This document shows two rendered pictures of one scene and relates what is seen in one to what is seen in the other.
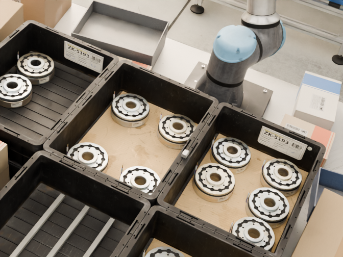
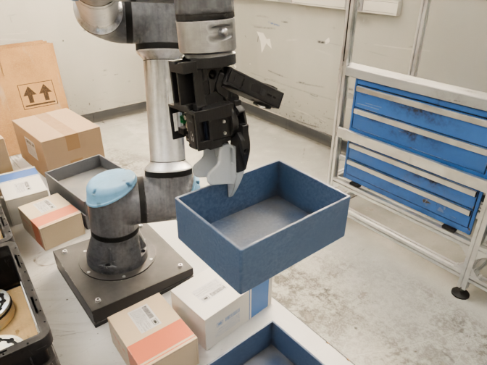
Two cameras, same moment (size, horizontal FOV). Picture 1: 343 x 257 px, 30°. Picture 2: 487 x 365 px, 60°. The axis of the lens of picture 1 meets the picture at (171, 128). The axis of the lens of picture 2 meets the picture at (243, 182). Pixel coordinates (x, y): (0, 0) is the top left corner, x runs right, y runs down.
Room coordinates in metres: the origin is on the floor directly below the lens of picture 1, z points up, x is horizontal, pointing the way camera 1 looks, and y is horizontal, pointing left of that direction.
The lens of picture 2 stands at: (1.00, -0.90, 1.44)
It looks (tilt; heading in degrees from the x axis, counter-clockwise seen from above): 29 degrees down; 37
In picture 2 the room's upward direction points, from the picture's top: straight up
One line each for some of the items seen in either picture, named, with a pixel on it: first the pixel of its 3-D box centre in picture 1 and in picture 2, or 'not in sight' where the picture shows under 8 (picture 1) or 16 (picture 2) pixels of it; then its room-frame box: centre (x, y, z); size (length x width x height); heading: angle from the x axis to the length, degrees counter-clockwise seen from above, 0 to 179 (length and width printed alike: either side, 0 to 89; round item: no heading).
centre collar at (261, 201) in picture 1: (269, 203); not in sight; (1.01, -0.27, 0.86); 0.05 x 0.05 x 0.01
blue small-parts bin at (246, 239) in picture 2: not in sight; (262, 217); (1.42, -0.62, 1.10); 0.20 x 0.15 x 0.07; 166
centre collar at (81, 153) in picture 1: (87, 156); not in sight; (1.04, 0.19, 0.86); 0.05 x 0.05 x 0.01
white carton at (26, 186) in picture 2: not in sight; (24, 194); (1.51, 0.39, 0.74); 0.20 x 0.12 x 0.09; 71
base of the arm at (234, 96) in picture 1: (221, 83); (116, 240); (1.49, -0.12, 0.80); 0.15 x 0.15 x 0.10
